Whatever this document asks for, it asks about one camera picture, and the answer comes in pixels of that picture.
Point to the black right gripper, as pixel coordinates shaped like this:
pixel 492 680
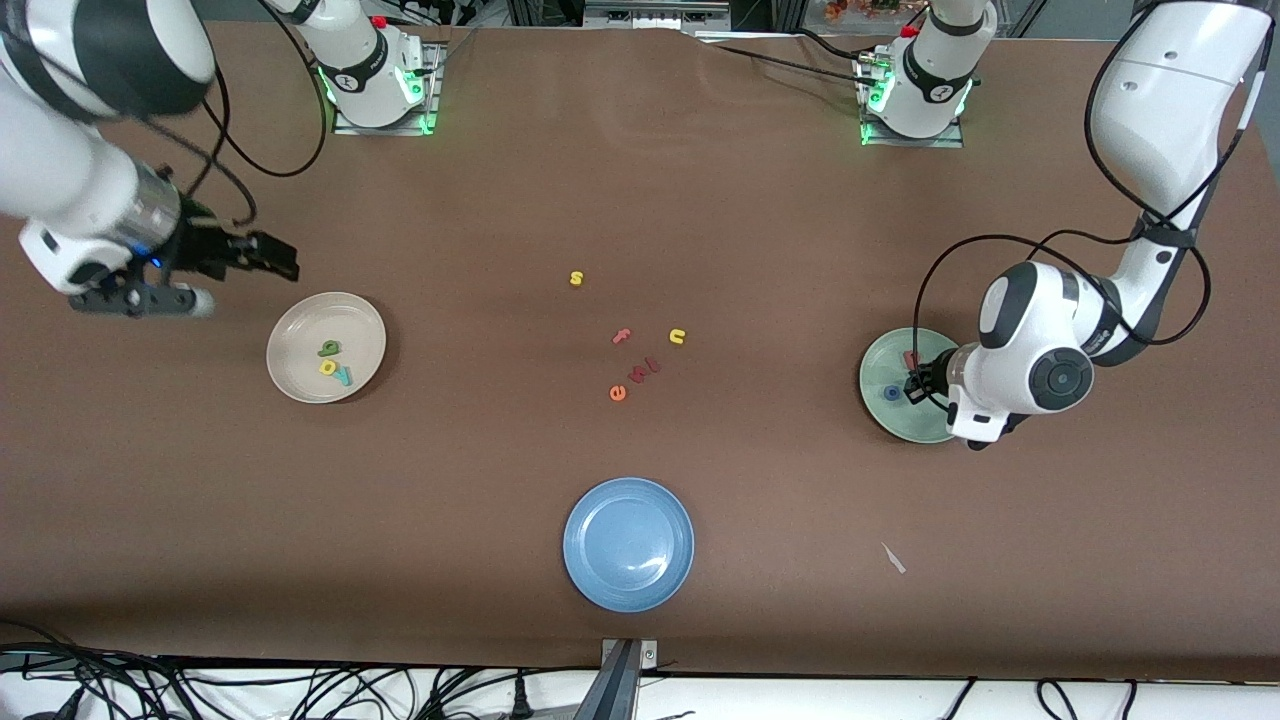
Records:
pixel 205 249

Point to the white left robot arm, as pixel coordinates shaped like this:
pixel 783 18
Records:
pixel 1150 100

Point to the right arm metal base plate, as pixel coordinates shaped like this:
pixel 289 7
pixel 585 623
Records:
pixel 436 95

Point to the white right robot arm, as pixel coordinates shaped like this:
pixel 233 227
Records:
pixel 60 170

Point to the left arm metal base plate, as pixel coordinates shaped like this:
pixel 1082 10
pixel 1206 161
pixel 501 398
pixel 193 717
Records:
pixel 900 142

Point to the light green plate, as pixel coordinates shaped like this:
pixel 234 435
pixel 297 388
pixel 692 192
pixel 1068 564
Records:
pixel 880 365

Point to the brown table cover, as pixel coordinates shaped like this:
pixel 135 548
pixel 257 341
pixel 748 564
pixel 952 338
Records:
pixel 640 180

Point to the beige brown plate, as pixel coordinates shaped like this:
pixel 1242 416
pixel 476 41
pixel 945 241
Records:
pixel 300 335

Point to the blue plate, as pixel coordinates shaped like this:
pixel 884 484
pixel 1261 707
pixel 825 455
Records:
pixel 628 545

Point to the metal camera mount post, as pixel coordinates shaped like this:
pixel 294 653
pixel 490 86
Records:
pixel 620 690

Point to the aluminium frame rail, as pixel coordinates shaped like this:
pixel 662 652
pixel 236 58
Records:
pixel 650 15

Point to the white paper scrap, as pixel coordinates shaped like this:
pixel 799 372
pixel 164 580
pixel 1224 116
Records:
pixel 893 558

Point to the orange decoration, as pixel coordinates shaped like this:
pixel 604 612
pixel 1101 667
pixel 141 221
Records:
pixel 850 10

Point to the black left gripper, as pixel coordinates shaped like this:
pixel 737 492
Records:
pixel 930 380

